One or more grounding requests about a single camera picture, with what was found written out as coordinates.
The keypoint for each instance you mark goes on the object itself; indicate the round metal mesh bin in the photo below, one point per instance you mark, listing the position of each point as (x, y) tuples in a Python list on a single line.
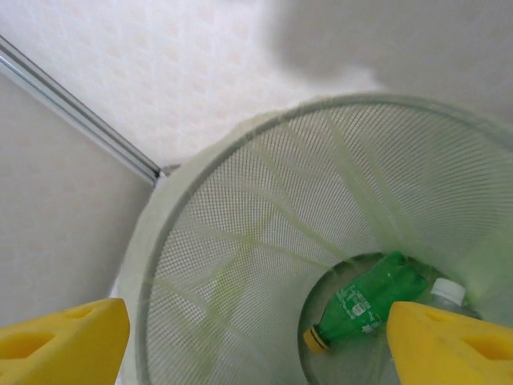
[(248, 192)]

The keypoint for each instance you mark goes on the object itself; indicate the pale green bin liner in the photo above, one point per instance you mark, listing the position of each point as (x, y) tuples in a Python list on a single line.
[(130, 280)]

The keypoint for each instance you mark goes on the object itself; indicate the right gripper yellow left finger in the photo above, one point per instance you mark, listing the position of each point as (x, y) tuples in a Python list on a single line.
[(84, 349)]

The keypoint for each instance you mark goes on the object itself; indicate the green bottle yellow cap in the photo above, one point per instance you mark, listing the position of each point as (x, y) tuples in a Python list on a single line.
[(360, 293)]

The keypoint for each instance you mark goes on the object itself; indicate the clear bottle white cap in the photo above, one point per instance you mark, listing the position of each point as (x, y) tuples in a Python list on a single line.
[(447, 290)]

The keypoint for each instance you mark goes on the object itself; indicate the aluminium frame post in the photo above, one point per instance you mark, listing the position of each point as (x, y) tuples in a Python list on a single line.
[(80, 110)]

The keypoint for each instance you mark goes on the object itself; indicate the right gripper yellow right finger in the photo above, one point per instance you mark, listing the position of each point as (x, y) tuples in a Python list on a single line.
[(433, 353)]

